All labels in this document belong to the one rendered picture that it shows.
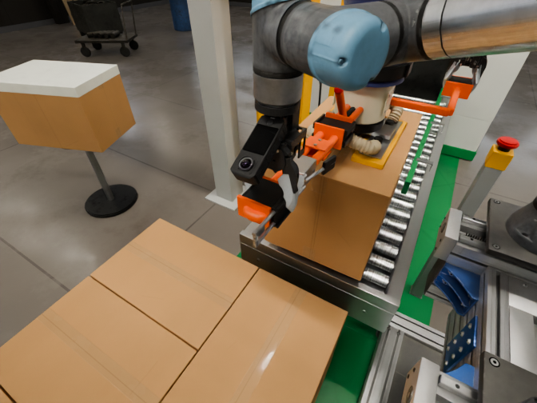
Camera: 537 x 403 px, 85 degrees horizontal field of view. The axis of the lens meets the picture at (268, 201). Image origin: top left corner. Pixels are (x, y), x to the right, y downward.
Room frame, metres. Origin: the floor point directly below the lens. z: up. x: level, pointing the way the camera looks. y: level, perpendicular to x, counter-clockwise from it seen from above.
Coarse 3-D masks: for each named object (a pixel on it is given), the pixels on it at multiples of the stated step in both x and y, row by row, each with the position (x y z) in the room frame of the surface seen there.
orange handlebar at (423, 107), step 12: (456, 96) 0.95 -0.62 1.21; (348, 108) 0.87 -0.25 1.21; (360, 108) 0.86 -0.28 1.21; (408, 108) 0.90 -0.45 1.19; (420, 108) 0.88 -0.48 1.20; (432, 108) 0.87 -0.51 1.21; (444, 108) 0.86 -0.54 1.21; (312, 144) 0.64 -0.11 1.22; (324, 144) 0.64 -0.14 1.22; (312, 156) 0.59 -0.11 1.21; (324, 156) 0.62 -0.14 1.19; (276, 180) 0.50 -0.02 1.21; (252, 216) 0.39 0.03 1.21; (264, 216) 0.39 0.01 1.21
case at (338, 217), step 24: (312, 120) 1.07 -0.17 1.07; (408, 120) 1.07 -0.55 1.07; (408, 144) 0.88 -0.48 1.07; (336, 168) 0.74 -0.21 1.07; (360, 168) 0.74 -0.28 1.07; (384, 168) 0.74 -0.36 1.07; (312, 192) 0.71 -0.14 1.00; (336, 192) 0.67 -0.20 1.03; (360, 192) 0.64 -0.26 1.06; (384, 192) 0.62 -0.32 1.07; (288, 216) 0.75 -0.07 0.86; (312, 216) 0.70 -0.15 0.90; (336, 216) 0.67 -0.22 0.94; (360, 216) 0.63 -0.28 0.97; (384, 216) 0.79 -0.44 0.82; (288, 240) 0.74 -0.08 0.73; (312, 240) 0.70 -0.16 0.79; (336, 240) 0.66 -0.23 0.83; (360, 240) 0.62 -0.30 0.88; (336, 264) 0.65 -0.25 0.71; (360, 264) 0.61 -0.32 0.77
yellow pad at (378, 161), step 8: (384, 120) 1.02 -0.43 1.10; (400, 128) 0.96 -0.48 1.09; (368, 136) 0.90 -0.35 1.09; (376, 136) 0.85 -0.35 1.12; (392, 136) 0.90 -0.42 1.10; (384, 144) 0.84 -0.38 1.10; (392, 144) 0.85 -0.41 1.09; (384, 152) 0.79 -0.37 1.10; (352, 160) 0.78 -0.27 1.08; (360, 160) 0.76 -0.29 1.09; (368, 160) 0.76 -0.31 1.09; (376, 160) 0.75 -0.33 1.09; (384, 160) 0.76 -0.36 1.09; (376, 168) 0.74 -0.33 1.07
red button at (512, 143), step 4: (500, 140) 0.97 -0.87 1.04; (504, 140) 0.97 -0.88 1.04; (508, 140) 0.97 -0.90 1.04; (512, 140) 0.97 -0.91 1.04; (516, 140) 0.97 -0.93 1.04; (500, 144) 0.96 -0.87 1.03; (504, 144) 0.95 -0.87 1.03; (508, 144) 0.94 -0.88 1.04; (512, 144) 0.94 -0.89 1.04; (516, 144) 0.94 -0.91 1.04; (500, 148) 0.96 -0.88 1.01; (504, 148) 0.95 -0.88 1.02; (508, 148) 0.94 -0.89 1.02; (512, 148) 0.93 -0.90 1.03
